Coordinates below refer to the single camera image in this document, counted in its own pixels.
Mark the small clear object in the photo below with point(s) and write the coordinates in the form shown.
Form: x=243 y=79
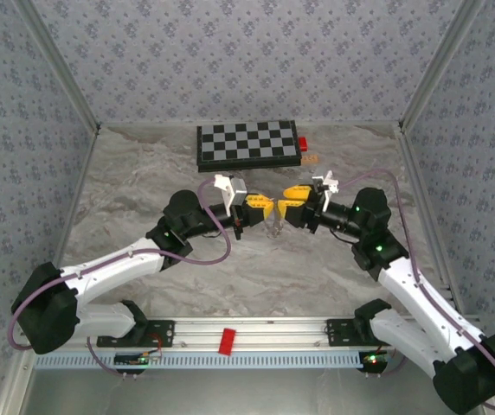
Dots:
x=277 y=229

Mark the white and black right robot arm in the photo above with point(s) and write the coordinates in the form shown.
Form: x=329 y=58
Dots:
x=420 y=298

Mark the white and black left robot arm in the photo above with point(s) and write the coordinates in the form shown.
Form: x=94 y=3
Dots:
x=109 y=268

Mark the orange wooden block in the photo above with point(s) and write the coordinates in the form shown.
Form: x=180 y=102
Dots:
x=310 y=159

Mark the small red block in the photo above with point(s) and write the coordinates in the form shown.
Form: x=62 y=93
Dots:
x=303 y=143

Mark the black grey checkerboard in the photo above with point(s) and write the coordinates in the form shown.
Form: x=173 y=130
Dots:
x=247 y=144

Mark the red rectangular brick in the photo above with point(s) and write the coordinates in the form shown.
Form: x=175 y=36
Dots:
x=227 y=341

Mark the right circuit board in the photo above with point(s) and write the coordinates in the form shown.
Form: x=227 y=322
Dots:
x=375 y=359

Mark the circuit board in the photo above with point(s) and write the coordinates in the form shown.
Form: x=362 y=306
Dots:
x=375 y=359
x=130 y=359

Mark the left circuit board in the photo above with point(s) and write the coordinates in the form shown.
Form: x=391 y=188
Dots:
x=130 y=359

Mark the grey metal panel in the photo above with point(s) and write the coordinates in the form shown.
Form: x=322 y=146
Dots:
x=247 y=393

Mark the aluminium side rail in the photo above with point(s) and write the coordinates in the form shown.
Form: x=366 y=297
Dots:
x=421 y=194

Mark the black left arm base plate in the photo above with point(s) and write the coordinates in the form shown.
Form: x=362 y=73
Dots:
x=161 y=333

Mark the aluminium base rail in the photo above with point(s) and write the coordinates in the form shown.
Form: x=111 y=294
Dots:
x=273 y=333

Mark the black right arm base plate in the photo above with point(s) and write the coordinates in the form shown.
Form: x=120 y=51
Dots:
x=338 y=333

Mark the aluminium frame post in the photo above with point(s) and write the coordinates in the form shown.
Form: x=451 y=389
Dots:
x=439 y=65
x=62 y=65
x=14 y=382

